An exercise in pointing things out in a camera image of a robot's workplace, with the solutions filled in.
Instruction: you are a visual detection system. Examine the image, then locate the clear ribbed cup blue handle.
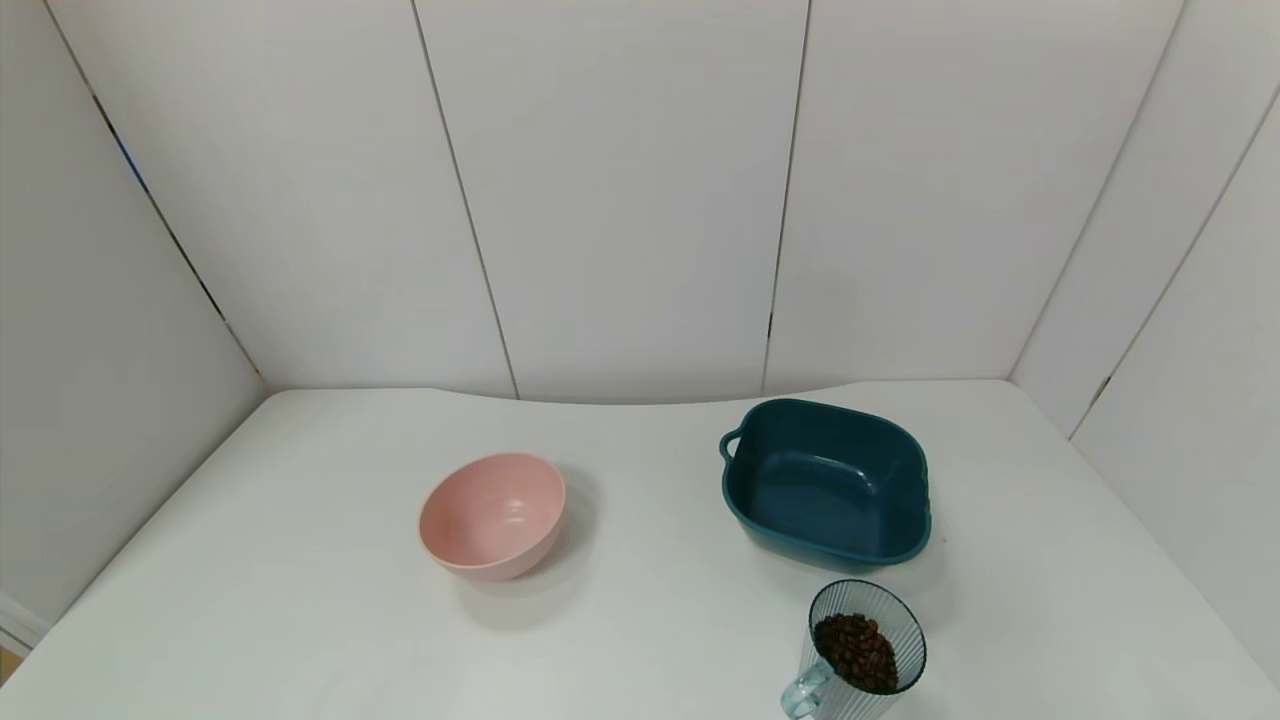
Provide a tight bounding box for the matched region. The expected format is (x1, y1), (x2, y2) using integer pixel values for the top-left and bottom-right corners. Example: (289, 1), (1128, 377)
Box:
(781, 579), (928, 720)

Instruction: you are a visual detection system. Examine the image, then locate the coffee bean pile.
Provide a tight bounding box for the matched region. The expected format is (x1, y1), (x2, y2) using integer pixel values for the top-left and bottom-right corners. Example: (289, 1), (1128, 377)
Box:
(812, 612), (899, 695)

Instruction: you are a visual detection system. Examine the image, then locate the pink plastic bowl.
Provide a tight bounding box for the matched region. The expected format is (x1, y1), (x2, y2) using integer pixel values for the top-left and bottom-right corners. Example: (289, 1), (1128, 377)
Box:
(418, 452), (567, 583)

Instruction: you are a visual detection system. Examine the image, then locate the teal plastic tray with handles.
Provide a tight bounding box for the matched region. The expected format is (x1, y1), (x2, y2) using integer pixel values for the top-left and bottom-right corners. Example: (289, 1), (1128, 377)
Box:
(719, 398), (933, 574)

